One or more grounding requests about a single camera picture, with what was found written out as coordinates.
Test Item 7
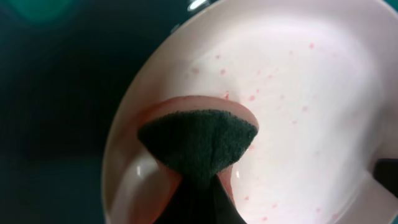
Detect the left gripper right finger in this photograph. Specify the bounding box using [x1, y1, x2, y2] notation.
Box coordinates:
[198, 175, 246, 224]

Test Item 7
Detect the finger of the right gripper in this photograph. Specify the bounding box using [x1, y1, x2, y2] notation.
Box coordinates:
[373, 159, 398, 197]

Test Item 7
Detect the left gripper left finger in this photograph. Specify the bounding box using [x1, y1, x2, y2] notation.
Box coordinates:
[154, 180, 198, 224]

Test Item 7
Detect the green and orange sponge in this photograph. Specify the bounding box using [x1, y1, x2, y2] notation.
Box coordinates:
[137, 96, 259, 200]

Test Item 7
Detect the white plate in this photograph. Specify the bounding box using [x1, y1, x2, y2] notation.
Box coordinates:
[102, 0, 397, 223]

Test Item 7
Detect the teal plastic tray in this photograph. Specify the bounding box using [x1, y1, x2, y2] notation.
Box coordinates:
[1, 1, 218, 223]

